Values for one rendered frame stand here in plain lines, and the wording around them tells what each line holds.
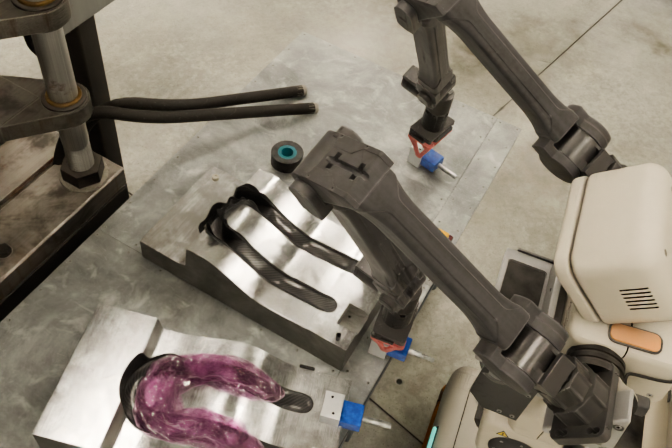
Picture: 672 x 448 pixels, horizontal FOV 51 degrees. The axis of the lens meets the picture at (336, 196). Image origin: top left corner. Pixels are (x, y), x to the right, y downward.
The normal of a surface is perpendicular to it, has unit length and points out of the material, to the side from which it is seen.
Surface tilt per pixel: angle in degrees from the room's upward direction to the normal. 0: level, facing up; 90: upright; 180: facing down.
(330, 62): 0
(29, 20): 90
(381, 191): 47
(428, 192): 0
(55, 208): 0
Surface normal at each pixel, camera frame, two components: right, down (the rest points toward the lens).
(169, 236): 0.11, -0.63
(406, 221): 0.41, 0.09
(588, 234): -0.54, -0.70
